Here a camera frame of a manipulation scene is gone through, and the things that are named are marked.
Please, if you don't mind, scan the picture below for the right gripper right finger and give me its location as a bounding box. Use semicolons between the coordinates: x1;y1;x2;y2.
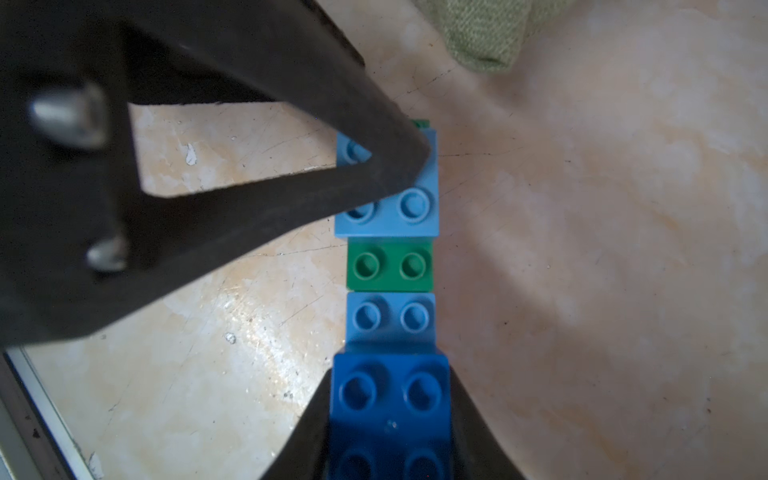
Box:
450;367;526;480

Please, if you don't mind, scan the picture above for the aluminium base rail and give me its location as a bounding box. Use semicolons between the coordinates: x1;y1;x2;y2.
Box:
1;347;103;479

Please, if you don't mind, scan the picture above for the light blue 2x4 brick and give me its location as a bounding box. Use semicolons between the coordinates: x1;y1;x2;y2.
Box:
345;292;437;350

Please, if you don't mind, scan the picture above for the green 2x4 lego brick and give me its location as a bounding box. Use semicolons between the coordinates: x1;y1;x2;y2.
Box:
346;118;436;294

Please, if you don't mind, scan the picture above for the light blue 2x2 brick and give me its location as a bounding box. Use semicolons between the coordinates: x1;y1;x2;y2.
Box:
334;120;440;238

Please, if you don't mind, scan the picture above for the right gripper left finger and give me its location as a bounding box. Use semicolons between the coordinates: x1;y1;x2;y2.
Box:
261;370;332;480

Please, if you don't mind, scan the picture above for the green square cushion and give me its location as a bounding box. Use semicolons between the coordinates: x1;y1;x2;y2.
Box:
414;0;573;73

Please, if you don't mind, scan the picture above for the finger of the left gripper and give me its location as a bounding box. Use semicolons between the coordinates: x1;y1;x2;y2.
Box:
1;1;431;348

